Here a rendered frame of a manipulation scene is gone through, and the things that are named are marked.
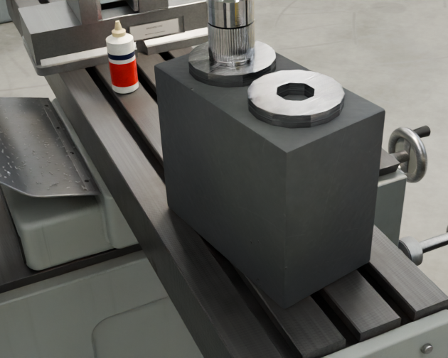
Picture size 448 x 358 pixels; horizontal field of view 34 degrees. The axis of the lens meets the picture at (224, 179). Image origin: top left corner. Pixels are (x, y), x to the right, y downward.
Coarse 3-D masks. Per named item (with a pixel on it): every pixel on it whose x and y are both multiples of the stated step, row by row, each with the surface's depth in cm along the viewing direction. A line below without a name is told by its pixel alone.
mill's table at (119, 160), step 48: (48, 0) 145; (192, 48) 124; (96, 96) 111; (144, 96) 111; (96, 144) 104; (144, 144) 104; (144, 192) 90; (144, 240) 91; (192, 240) 82; (384, 240) 81; (192, 288) 76; (240, 288) 79; (336, 288) 75; (384, 288) 76; (432, 288) 74; (192, 336) 81; (240, 336) 70; (288, 336) 70; (336, 336) 70; (384, 336) 71; (432, 336) 72
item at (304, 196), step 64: (192, 64) 73; (256, 64) 73; (192, 128) 75; (256, 128) 65; (320, 128) 65; (192, 192) 80; (256, 192) 69; (320, 192) 67; (256, 256) 73; (320, 256) 72
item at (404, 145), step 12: (396, 132) 149; (408, 132) 146; (420, 132) 146; (396, 144) 151; (408, 144) 147; (420, 144) 144; (396, 156) 147; (408, 156) 148; (420, 156) 144; (408, 168) 150; (420, 168) 145; (408, 180) 150
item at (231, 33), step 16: (208, 16) 71; (224, 16) 70; (240, 16) 70; (208, 32) 73; (224, 32) 71; (240, 32) 71; (208, 48) 74; (224, 48) 72; (240, 48) 72; (224, 64) 73; (240, 64) 73
